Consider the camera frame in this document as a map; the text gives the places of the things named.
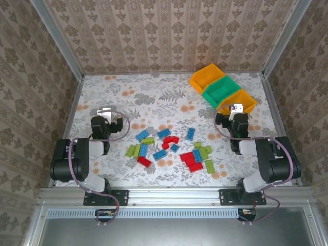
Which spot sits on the black connector board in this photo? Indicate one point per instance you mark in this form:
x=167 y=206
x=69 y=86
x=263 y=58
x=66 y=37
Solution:
x=105 y=214
x=247 y=212

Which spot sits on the aluminium mounting rail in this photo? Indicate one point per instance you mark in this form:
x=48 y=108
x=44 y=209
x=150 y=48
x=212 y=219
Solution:
x=174 y=194

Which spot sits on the green plastic bin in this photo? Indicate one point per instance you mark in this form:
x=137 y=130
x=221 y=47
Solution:
x=220 y=89

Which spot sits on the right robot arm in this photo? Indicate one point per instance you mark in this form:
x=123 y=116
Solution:
x=276 y=164

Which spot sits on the red curved lego piece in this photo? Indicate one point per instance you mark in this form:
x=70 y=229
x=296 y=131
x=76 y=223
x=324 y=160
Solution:
x=175 y=139
x=167 y=139

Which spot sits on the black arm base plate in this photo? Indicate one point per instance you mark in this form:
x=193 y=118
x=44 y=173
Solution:
x=225 y=197
x=120 y=197

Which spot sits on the aluminium side rail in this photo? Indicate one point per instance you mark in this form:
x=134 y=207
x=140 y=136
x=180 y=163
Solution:
x=274 y=110
x=73 y=110

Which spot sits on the small green lego brick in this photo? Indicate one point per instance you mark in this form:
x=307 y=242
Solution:
x=209 y=149
x=197 y=144

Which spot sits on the aluminium frame bar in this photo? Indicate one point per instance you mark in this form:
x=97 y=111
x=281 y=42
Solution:
x=314 y=225
x=34 y=225

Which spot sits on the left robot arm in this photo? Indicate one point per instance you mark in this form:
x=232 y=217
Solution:
x=82 y=164

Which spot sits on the aluminium frame post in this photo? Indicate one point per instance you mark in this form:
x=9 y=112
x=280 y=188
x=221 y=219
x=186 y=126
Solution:
x=58 y=38
x=285 y=38

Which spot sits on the small red lego brick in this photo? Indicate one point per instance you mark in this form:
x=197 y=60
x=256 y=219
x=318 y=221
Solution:
x=165 y=145

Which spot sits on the grey metal panel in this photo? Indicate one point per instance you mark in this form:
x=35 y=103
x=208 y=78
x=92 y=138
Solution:
x=174 y=233

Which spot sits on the aluminium rear rail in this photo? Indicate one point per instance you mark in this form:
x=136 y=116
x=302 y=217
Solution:
x=141 y=73

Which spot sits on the small blue lego brick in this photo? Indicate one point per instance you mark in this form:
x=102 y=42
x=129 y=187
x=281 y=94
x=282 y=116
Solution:
x=174 y=147

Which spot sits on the floral table cover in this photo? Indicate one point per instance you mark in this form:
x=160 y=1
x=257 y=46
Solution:
x=159 y=176

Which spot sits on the orange plastic bin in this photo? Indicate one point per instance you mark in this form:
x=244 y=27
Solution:
x=243 y=101
x=205 y=77

